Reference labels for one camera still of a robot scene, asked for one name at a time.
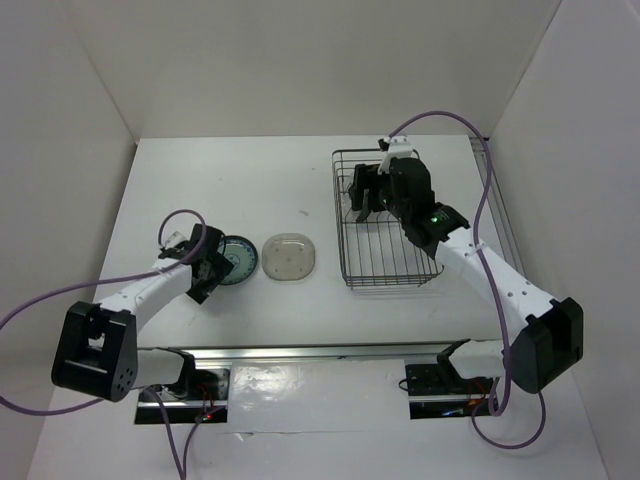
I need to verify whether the blue floral ceramic plate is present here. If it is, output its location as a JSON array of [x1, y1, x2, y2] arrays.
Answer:
[[219, 235, 259, 286]]

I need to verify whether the clear textured glass plate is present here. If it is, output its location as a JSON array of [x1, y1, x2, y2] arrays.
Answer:
[[340, 173, 357, 223]]

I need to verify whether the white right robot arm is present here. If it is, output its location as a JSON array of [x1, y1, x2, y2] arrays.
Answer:
[[347, 157, 584, 394]]

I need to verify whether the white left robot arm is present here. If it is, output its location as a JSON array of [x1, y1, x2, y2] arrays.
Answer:
[[51, 224, 234, 402]]

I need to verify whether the smoky grey glass plate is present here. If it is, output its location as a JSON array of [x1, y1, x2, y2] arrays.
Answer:
[[261, 233, 316, 282]]

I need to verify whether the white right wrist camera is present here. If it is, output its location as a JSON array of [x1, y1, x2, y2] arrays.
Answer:
[[377, 135, 413, 175]]

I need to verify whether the grey wire dish rack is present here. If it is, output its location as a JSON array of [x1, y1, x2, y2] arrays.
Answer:
[[331, 149, 444, 290]]

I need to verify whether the aluminium right side rail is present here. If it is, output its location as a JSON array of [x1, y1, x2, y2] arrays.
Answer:
[[469, 137, 522, 270]]

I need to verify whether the aluminium rail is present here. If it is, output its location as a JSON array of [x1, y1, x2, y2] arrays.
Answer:
[[469, 137, 522, 270], [139, 339, 501, 365]]

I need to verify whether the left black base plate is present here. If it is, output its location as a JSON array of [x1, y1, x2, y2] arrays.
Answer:
[[134, 367, 231, 425]]

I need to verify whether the aluminium front rail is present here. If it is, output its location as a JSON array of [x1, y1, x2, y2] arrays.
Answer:
[[139, 339, 501, 365]]

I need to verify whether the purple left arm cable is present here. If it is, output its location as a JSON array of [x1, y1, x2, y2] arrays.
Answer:
[[0, 209, 224, 476]]

